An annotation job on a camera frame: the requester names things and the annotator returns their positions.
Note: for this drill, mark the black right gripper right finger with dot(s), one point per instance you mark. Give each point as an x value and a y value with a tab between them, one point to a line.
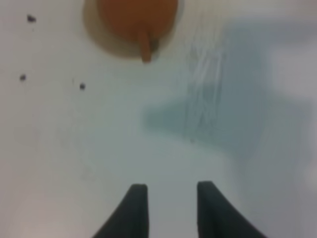
218	218

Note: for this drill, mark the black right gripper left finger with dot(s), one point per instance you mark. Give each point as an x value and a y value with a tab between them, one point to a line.
131	217

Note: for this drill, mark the brown clay teapot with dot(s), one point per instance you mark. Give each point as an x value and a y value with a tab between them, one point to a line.
139	21

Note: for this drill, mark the cream round teapot coaster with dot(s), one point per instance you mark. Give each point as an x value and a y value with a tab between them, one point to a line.
115	46

